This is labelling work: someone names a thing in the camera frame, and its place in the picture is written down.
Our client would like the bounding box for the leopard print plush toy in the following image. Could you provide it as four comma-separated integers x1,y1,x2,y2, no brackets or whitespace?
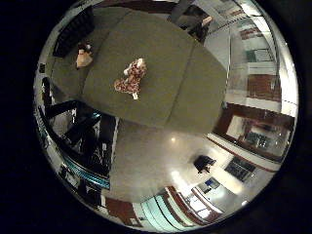
113,58,148,100

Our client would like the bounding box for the cream plush doll brown hair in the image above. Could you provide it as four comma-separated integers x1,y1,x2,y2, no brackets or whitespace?
75,42,95,70

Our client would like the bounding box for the black floor chair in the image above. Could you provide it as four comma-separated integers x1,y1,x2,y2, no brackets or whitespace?
193,154,217,175

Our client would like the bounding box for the black equipment with teal edge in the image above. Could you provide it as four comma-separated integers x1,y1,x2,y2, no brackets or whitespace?
62,111,119,191

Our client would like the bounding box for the person in dark red top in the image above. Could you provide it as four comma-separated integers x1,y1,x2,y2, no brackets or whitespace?
176,4,214,43

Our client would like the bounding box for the brown framed window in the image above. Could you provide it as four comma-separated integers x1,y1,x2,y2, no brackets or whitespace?
213,102,296,164

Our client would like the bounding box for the grey metal beam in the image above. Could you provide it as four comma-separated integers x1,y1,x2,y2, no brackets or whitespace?
167,0,196,23

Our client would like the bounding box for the black plastic basket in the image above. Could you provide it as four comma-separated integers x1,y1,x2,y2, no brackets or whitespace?
52,6,96,59

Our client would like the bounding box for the dark wall screen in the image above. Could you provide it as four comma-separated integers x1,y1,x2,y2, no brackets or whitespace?
223,156,256,182

